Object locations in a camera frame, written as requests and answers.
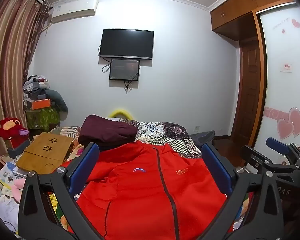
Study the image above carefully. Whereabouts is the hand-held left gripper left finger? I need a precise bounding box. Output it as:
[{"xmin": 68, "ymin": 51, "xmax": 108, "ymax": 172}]
[{"xmin": 17, "ymin": 142, "xmax": 108, "ymax": 240}]

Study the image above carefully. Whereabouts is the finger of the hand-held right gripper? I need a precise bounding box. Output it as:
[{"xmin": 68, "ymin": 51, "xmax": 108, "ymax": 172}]
[
  {"xmin": 241, "ymin": 145, "xmax": 300, "ymax": 180},
  {"xmin": 266, "ymin": 137, "xmax": 300, "ymax": 167}
]

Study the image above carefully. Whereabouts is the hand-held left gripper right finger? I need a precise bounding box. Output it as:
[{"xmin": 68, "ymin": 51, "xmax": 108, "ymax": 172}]
[{"xmin": 197, "ymin": 142, "xmax": 284, "ymax": 240}]

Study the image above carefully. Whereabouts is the red zip jacket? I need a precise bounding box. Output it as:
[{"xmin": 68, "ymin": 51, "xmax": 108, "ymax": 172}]
[{"xmin": 72, "ymin": 140, "xmax": 234, "ymax": 240}]

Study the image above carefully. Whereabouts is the pile of folded clothes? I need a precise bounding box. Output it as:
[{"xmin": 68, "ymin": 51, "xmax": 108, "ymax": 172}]
[{"xmin": 23, "ymin": 74, "xmax": 50, "ymax": 103}]

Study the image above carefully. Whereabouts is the dark grey bag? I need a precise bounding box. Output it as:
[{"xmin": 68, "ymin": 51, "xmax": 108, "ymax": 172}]
[{"xmin": 190, "ymin": 130, "xmax": 215, "ymax": 147}]

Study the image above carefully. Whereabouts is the maroon folded garment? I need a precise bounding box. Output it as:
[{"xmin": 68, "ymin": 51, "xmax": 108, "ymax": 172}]
[{"xmin": 78, "ymin": 114, "xmax": 138, "ymax": 152}]

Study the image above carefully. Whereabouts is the bamboo lap table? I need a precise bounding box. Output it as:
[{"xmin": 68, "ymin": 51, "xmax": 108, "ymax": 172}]
[{"xmin": 15, "ymin": 132, "xmax": 74, "ymax": 175}]

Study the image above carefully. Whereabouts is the patchwork patterned bedspread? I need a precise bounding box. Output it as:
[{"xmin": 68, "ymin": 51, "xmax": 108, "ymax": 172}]
[{"xmin": 51, "ymin": 119, "xmax": 203, "ymax": 160}]

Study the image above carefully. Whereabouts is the wooden door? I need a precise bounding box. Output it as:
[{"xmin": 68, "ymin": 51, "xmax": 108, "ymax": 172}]
[{"xmin": 234, "ymin": 36, "xmax": 260, "ymax": 143}]

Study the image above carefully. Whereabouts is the yellow foam tube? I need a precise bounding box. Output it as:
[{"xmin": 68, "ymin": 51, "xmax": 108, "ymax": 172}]
[{"xmin": 108, "ymin": 109, "xmax": 133, "ymax": 119}]

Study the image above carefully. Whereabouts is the green patterned cloth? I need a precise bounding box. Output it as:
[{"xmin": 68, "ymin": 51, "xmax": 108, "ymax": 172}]
[{"xmin": 25, "ymin": 107, "xmax": 61, "ymax": 130}]

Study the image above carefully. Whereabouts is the grey storage box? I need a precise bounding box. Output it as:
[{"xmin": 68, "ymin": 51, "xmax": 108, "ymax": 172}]
[{"xmin": 7, "ymin": 137, "xmax": 32, "ymax": 159}]

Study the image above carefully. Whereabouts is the orange box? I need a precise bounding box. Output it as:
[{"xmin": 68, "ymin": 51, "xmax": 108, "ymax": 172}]
[{"xmin": 31, "ymin": 99, "xmax": 51, "ymax": 110}]

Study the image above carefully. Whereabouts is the stack of picture books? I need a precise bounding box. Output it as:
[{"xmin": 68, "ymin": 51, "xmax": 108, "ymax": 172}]
[{"xmin": 0, "ymin": 160, "xmax": 28, "ymax": 190}]

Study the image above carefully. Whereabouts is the red plush toy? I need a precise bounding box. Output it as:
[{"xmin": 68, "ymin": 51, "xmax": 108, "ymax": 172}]
[{"xmin": 0, "ymin": 117, "xmax": 30, "ymax": 140}]

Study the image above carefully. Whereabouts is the striped brown curtain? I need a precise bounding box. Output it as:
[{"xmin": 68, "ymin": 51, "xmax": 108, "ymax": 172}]
[{"xmin": 0, "ymin": 0, "xmax": 49, "ymax": 160}]

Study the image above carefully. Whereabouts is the wooden overhead cabinet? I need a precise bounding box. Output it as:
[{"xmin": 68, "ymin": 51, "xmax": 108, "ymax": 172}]
[{"xmin": 210, "ymin": 0, "xmax": 300, "ymax": 42}]

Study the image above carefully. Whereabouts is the white air conditioner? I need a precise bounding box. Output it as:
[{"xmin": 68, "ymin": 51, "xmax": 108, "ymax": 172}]
[{"xmin": 51, "ymin": 0, "xmax": 99, "ymax": 25}]

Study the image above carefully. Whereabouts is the black monitor cable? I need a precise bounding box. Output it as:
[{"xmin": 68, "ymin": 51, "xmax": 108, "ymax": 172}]
[{"xmin": 124, "ymin": 75, "xmax": 138, "ymax": 94}]

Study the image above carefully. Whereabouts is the small black wall monitor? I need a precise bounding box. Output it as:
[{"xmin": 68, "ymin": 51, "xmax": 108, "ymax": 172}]
[{"xmin": 109, "ymin": 58, "xmax": 140, "ymax": 81}]

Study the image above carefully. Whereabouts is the black wall television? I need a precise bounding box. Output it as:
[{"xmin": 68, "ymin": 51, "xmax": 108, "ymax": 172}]
[{"xmin": 99, "ymin": 28, "xmax": 155, "ymax": 61}]

